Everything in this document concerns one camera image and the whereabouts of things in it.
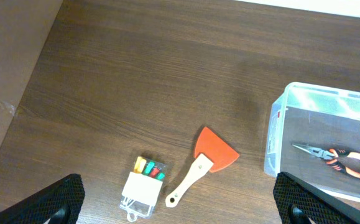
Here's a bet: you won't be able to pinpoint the clear plastic container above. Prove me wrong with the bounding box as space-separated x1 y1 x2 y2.
264 82 360 202

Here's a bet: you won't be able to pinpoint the colourful bit set pack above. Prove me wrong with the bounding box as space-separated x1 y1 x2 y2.
119 156 166 223

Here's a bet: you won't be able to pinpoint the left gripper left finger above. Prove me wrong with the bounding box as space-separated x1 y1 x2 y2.
0 174 85 223

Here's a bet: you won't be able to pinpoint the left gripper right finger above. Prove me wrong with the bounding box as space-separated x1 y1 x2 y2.
273 172 360 224

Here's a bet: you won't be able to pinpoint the orange black long-nose pliers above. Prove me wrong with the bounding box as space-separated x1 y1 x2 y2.
292 144 360 180

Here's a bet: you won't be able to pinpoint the orange scraper wooden handle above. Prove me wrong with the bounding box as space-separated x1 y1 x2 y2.
165 126 240 208

